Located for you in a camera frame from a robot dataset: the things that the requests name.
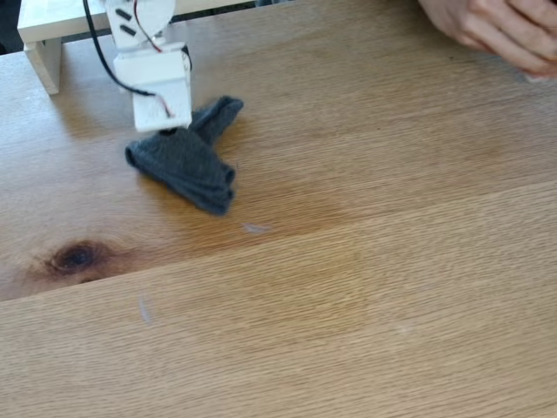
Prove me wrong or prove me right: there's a dark grey cloth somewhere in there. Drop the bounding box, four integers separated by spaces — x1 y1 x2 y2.
124 95 245 217

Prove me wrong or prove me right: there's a person's hand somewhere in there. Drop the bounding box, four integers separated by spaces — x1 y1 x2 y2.
417 0 557 79

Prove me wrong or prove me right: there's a white wooden riser shelf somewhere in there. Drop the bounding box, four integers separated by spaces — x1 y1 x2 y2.
17 0 258 96

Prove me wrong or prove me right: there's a red and white wire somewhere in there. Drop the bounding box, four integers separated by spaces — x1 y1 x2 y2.
132 0 176 119

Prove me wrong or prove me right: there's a white gripper camera mount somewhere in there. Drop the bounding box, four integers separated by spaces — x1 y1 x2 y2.
131 78 193 135

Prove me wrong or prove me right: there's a black cable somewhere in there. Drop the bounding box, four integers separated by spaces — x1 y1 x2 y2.
82 0 157 98

